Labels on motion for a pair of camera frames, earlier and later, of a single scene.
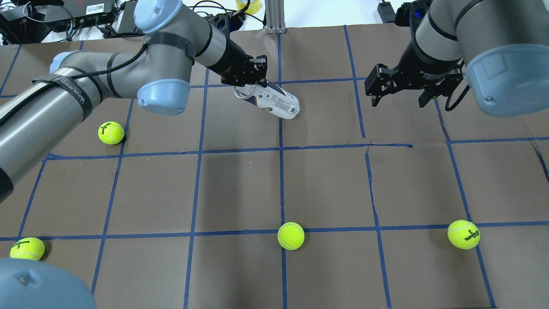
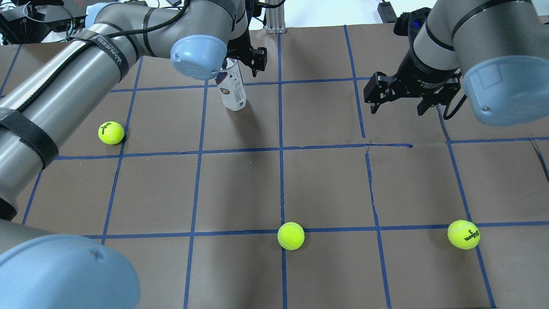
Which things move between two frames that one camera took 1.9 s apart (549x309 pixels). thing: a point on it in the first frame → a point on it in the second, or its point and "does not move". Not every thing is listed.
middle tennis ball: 291,235 does not move
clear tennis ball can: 273,98 → 230,83
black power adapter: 386,12 does not move
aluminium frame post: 275,16 does not move
